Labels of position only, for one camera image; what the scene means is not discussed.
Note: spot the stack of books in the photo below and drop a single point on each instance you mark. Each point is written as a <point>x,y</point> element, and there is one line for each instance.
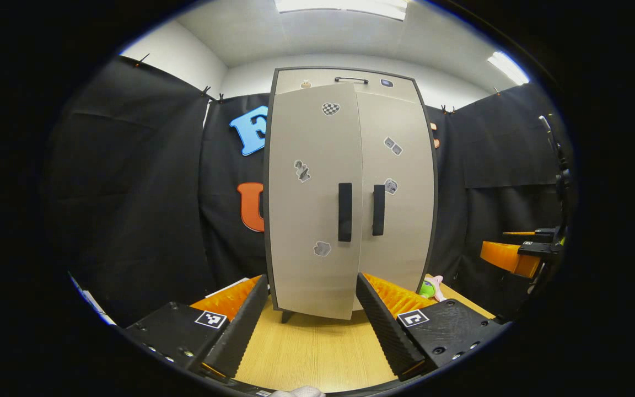
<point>229,288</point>

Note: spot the black backdrop cloth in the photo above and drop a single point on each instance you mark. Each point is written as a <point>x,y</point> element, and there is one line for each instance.
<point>130,193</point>

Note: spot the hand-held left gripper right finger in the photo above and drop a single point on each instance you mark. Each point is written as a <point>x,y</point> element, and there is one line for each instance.
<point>383,325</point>

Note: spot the ceiling light panel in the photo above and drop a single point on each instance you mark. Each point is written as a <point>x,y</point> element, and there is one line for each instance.
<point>345,6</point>
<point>507,67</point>

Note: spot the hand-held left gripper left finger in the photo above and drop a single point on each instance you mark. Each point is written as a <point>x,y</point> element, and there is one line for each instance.
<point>243,325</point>

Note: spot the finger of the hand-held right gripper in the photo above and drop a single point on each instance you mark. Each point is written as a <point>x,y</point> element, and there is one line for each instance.
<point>541,234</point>
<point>507,258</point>

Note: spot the grey shoe cabinet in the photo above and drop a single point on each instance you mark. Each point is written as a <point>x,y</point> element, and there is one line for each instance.
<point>345,77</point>

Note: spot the white printed board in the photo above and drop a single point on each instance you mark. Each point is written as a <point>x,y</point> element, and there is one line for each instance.
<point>94,306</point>

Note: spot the grey shoe cabinet door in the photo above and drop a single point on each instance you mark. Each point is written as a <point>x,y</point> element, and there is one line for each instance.
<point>405,220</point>
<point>306,220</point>

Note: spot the beige cabinet drawer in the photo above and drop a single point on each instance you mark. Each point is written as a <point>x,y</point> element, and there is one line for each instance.
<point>317,77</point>

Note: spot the pink green plush toy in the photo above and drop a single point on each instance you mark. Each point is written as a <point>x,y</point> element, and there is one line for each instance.
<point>430,288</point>

